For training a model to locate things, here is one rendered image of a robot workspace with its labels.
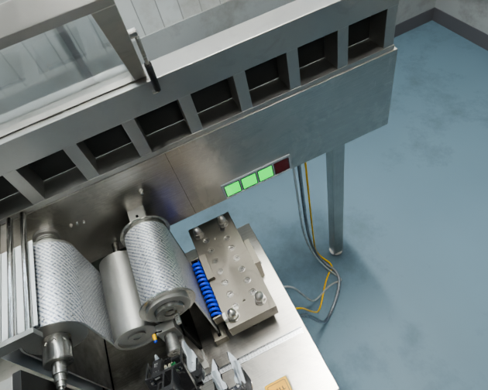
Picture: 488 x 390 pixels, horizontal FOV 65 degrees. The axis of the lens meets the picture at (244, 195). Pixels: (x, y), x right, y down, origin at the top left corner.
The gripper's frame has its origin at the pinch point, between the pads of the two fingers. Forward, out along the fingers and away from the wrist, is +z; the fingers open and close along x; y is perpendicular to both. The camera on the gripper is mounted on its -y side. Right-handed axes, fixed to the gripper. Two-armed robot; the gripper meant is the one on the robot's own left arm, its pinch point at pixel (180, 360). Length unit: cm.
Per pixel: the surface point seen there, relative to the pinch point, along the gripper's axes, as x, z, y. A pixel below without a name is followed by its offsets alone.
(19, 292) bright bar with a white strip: 27.6, 14.3, 25.3
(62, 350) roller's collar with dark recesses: 23.5, 8.8, 10.3
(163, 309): 1.3, 15.1, 5.9
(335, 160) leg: -77, 80, 6
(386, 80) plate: -86, 38, 32
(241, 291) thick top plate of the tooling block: -17.4, 36.9, -8.9
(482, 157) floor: -198, 148, -50
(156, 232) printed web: -3.1, 30.7, 21.1
